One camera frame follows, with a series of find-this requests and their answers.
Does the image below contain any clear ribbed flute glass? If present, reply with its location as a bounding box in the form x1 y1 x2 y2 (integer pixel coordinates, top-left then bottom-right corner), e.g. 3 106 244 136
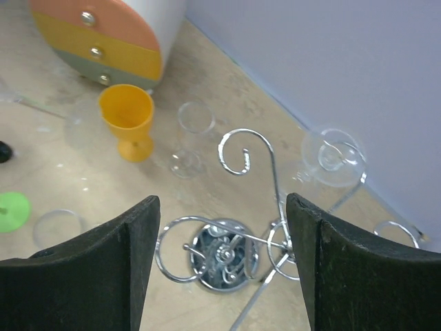
1 90 103 152

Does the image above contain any tall clear champagne flute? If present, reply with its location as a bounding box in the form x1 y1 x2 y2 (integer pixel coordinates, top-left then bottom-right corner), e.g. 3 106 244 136
170 101 216 179

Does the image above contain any yellow plastic wine glass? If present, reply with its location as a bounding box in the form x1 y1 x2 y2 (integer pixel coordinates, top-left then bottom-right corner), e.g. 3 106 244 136
98 84 155 162

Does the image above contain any clear stemmed wine glass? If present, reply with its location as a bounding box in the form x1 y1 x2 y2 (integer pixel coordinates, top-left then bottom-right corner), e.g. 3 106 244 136
32 209 87 250

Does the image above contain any short clear wine glass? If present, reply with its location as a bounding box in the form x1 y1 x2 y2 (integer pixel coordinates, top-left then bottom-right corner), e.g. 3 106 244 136
300 126 367 188

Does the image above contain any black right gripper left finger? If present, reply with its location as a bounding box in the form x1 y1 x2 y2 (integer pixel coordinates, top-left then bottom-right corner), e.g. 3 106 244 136
1 195 161 330

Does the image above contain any chrome wine glass rack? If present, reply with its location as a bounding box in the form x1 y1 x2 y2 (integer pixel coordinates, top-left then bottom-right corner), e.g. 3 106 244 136
154 128 425 331

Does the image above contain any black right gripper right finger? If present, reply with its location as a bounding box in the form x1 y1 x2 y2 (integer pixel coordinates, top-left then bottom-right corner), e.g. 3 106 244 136
286 193 440 330

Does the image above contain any green plastic wine glass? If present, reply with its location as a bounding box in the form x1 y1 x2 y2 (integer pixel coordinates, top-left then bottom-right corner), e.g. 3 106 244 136
1 192 31 233

